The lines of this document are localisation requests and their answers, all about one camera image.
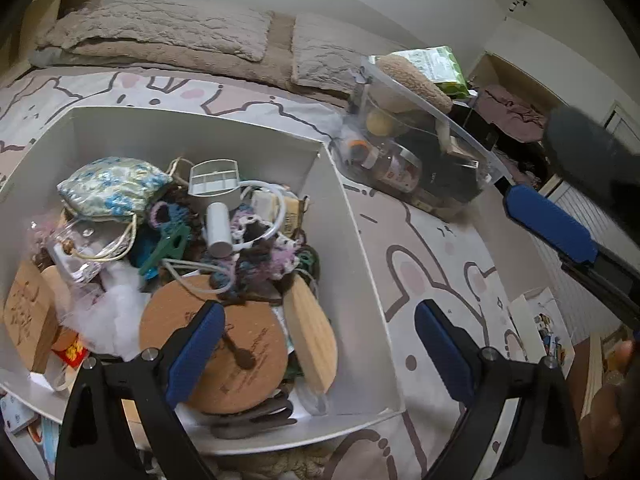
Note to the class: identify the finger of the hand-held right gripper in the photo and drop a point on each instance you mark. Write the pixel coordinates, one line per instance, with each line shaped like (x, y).
(590, 150)
(550, 222)

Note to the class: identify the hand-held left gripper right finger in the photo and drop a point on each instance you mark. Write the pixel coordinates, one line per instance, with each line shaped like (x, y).
(442, 350)

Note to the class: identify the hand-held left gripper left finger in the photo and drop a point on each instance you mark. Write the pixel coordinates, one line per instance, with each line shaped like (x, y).
(197, 345)

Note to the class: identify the green plastic clip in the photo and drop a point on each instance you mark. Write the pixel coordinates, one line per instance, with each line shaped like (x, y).
(167, 250)

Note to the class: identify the white cardboard shoe box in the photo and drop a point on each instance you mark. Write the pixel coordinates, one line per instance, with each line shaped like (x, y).
(345, 260)

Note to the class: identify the white plastic holder with tube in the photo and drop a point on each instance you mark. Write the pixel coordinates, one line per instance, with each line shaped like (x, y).
(215, 180)

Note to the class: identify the person's right hand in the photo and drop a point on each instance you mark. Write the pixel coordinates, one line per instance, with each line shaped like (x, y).
(624, 355)

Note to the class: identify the round cork coaster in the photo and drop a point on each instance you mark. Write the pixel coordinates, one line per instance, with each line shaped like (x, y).
(260, 360)

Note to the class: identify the small white open box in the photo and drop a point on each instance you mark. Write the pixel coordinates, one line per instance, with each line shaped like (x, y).
(520, 320)

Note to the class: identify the pile of clothes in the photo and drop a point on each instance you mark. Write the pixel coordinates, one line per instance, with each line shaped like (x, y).
(515, 110)

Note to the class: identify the white crumpled plastic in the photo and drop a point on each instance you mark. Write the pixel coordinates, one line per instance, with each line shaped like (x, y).
(115, 310)

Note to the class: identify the white louvered door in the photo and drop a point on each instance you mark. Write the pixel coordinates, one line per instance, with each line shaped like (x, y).
(590, 305)

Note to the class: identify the small colourful trinkets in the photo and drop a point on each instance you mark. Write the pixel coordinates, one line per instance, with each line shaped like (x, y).
(547, 332)

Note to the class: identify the bunny print bed sheet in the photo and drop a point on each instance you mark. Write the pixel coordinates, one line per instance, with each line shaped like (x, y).
(430, 240)

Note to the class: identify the clear plastic storage bin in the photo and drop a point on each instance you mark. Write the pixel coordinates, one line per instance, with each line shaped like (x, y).
(470, 145)

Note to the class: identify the light wooden paddle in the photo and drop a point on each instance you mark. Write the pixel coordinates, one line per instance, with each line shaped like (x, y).
(310, 330)

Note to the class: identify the black box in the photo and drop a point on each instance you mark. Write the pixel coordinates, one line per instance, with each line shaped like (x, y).
(472, 120)

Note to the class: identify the purple and blue crochet piece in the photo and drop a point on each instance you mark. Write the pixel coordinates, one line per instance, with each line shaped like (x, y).
(280, 255)

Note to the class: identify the built-in closet shelf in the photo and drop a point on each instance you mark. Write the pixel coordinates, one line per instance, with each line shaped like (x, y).
(500, 67)

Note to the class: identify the red packet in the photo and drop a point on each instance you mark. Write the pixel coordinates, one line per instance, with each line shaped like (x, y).
(70, 352)

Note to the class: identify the clear plastic case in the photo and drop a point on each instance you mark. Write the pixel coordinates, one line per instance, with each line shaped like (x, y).
(75, 260)

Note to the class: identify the cream small box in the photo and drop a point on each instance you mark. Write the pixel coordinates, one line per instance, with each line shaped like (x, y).
(265, 202)

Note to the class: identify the glass jar with pink label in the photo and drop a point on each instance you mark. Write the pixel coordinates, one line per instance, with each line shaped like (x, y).
(397, 170)

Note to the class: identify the engraved wooden block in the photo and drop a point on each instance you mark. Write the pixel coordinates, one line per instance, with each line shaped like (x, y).
(27, 315)

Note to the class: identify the green snack bag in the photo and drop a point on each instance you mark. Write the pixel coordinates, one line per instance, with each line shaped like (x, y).
(435, 62)

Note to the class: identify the blue floral fabric pouch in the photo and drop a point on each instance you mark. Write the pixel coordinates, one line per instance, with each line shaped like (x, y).
(110, 185)

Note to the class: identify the yellow ball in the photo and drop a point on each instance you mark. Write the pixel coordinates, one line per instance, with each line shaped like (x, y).
(381, 122)

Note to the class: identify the beige textured pillow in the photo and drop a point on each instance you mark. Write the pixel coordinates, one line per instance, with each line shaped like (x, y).
(165, 25)
(330, 55)

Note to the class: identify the beige pillows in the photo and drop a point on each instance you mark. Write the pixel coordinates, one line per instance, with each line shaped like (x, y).
(150, 60)

